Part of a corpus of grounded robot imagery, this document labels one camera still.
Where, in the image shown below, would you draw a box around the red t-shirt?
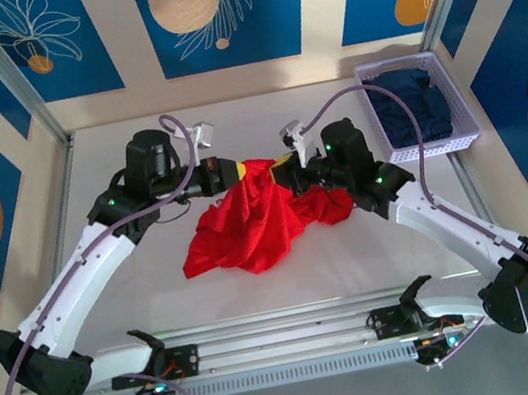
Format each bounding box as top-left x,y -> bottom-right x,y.
167,142 -> 364,287

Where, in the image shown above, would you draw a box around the dark blue garment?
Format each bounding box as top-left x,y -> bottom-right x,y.
359,61 -> 458,153

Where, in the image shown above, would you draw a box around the lavender plastic basket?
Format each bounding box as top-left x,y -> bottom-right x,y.
351,44 -> 485,171

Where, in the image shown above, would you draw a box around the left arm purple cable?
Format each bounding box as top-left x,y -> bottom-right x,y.
0,109 -> 240,395

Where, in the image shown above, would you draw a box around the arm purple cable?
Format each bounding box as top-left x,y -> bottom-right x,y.
296,55 -> 528,386
0,109 -> 240,395

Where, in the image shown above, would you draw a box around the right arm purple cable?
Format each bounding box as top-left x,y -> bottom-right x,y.
296,55 -> 528,386

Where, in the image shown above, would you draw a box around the aluminium base frame rails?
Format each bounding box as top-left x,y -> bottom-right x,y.
8,264 -> 528,395

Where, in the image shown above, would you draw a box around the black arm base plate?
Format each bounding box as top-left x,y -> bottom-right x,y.
363,293 -> 467,343
106,342 -> 204,392

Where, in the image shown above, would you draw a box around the grey slotted cable duct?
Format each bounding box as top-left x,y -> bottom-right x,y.
99,341 -> 425,395

